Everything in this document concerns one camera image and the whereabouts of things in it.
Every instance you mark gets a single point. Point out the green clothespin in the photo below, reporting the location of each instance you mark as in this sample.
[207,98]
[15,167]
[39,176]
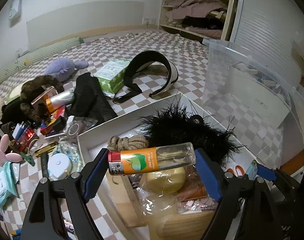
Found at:
[28,158]

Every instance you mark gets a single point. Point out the white wall socket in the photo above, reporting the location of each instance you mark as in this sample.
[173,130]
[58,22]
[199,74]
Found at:
[20,53]
[149,21]

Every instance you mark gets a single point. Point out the pink rabbit-ear fan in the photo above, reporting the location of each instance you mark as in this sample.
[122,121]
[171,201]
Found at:
[6,156]

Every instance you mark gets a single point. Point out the purple plush toy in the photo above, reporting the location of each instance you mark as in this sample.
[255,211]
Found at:
[62,68]

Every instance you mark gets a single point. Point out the clear bag with tape roll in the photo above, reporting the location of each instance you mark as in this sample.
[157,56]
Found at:
[75,128]

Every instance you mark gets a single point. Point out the orange scissors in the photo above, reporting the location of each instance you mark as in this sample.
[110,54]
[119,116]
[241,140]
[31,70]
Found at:
[238,170]

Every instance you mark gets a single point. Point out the white hanging paper bag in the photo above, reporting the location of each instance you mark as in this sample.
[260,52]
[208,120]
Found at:
[15,7]

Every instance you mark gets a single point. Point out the shiny red packet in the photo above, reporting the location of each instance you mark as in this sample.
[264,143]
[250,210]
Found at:
[28,136]

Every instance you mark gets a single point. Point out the long green pillow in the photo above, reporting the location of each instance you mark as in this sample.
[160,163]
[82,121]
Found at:
[41,55]

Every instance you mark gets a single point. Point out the yellow bottle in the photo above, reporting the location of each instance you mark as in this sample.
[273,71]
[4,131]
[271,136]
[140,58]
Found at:
[167,180]

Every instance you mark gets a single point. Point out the white shallow box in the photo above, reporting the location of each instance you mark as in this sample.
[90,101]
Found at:
[104,135]

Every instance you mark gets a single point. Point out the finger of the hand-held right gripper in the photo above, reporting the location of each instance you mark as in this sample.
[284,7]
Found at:
[266,173]

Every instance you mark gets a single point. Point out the clear plastic storage bin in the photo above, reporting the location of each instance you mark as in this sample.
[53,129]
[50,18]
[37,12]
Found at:
[242,85]

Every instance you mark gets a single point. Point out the black sun visor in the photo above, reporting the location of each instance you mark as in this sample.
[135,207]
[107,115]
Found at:
[152,55]

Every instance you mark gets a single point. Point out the white roller shutter door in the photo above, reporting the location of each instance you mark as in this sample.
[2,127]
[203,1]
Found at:
[262,30]

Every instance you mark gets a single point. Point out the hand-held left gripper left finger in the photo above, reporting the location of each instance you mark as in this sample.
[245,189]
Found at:
[97,170]

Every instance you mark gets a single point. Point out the white round device in bag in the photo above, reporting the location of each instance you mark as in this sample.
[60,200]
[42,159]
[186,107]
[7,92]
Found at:
[58,163]

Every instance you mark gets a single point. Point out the silver orange bottle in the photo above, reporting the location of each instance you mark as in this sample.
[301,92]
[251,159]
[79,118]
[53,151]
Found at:
[60,98]

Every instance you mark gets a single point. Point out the black gold tube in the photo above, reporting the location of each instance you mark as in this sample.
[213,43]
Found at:
[44,165]

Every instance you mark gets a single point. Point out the black clothes pile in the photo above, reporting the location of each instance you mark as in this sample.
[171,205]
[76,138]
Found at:
[199,22]

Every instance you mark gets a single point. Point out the light green pouch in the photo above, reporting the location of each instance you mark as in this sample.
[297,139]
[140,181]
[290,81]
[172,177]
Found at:
[14,92]

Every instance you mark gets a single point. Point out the wooden closet shelf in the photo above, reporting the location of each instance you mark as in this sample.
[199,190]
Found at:
[162,12]

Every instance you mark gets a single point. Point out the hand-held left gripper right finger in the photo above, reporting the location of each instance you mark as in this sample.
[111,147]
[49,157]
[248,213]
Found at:
[207,175]

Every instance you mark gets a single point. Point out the teal wet wipes pack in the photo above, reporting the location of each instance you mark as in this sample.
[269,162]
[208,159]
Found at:
[3,185]

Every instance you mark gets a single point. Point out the grey headboard panel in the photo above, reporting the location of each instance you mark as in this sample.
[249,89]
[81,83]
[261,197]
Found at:
[87,22]

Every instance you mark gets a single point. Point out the rose gold case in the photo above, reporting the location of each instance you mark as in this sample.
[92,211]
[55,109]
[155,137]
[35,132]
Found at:
[43,96]

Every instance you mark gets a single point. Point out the black cloth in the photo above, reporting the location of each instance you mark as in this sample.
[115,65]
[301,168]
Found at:
[92,100]

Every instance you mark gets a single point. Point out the black fur-trimmed hat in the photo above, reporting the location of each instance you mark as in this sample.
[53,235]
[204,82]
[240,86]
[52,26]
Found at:
[10,110]

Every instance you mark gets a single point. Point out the green tissue pack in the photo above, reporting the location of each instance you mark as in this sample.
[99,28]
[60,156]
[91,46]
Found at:
[112,80]

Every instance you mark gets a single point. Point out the wooden box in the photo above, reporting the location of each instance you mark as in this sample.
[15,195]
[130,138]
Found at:
[124,200]

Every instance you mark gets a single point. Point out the checkered bed sheet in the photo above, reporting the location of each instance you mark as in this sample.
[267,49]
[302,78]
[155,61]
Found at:
[167,45]

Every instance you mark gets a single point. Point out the brown furry hair accessory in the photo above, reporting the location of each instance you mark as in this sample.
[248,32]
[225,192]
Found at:
[41,83]

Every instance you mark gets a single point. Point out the pink clothes pile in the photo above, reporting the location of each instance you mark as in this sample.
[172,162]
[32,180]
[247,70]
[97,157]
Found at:
[192,10]

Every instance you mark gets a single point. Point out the black feather tickler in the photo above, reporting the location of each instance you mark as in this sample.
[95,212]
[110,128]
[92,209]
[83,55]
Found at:
[179,127]

